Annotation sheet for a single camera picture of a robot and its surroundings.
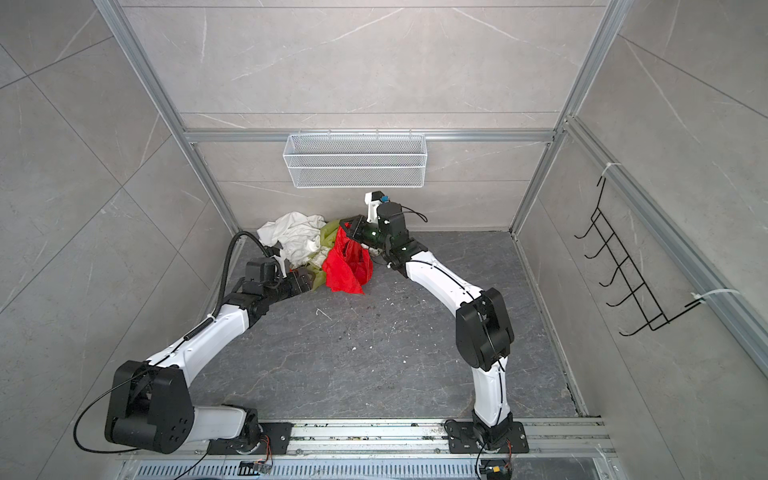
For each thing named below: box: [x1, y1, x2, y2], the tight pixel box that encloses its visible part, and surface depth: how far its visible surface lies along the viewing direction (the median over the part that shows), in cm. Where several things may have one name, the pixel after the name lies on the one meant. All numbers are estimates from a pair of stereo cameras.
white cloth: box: [257, 211, 329, 269], surface depth 115 cm
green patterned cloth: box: [307, 220, 340, 291], surface depth 94 cm
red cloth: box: [322, 226, 374, 295], surface depth 91 cm
